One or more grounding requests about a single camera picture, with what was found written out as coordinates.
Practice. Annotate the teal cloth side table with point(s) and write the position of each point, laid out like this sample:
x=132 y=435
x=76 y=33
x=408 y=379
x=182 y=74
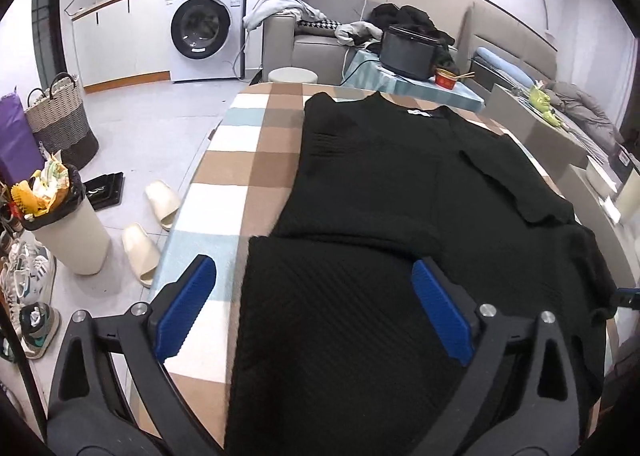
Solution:
x=425 y=89

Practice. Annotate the grey green sneaker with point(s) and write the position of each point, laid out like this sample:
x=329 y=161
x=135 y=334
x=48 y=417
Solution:
x=40 y=331

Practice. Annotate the grey crumpled cloth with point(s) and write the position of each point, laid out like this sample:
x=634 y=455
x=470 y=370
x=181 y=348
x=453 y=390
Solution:
x=357 y=30

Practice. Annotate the plaid blanket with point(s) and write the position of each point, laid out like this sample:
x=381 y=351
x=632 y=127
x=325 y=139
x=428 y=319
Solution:
x=235 y=161

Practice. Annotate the blue pillow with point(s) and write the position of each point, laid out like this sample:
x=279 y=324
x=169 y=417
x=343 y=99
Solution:
x=500 y=64

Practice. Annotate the cream slipper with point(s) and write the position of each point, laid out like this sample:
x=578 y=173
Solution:
x=141 y=253
x=162 y=203

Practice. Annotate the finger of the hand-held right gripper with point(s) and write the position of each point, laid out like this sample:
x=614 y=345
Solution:
x=631 y=298

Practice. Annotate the white trash bin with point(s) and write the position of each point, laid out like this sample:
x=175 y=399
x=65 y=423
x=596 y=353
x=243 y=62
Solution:
x=75 y=236

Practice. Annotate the grey duvet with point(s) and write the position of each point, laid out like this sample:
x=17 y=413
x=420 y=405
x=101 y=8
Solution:
x=585 y=111

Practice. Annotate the white kitchen cabinet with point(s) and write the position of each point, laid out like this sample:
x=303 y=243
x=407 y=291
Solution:
x=125 y=36

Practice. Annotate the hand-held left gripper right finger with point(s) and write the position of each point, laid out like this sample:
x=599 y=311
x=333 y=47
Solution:
x=442 y=308

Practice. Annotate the light grey hoodie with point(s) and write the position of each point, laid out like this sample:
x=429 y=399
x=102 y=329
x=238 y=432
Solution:
x=277 y=9

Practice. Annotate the white washing machine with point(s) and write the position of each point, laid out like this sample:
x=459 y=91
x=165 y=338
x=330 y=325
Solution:
x=205 y=26

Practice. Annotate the bed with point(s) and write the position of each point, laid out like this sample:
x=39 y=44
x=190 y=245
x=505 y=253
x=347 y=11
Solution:
x=510 y=41

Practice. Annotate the round white stool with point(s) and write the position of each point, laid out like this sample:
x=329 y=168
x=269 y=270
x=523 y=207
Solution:
x=293 y=75

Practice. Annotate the grey woven basket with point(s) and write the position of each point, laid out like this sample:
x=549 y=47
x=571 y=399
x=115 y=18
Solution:
x=62 y=121

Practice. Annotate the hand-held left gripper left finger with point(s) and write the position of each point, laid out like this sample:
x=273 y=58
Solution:
x=185 y=308

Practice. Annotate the checked pillow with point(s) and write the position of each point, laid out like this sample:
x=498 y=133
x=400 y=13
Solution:
x=320 y=25

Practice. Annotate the red bowl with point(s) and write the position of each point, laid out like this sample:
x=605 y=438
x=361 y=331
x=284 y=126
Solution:
x=446 y=80

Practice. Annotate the black floor tray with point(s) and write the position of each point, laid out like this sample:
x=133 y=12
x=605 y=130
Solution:
x=104 y=190

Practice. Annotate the chopsticks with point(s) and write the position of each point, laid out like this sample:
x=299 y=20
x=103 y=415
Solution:
x=465 y=76

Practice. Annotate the white sneaker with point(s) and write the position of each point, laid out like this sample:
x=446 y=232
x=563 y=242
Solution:
x=27 y=271

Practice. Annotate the purple bag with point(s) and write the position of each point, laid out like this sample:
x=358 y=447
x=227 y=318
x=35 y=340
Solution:
x=15 y=141

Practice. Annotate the black jacket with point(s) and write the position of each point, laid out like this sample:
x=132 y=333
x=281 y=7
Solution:
x=415 y=16

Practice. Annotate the white boxes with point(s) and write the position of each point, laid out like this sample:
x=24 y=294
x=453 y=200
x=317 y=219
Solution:
x=600 y=181

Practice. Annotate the grey sofa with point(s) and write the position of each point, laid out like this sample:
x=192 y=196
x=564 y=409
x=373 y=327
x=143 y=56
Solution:
x=315 y=56

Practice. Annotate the black knit sweater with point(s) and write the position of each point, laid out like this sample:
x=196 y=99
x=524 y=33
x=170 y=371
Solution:
x=375 y=176

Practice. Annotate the green plush toy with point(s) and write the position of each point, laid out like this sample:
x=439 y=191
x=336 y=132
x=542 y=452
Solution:
x=542 y=104

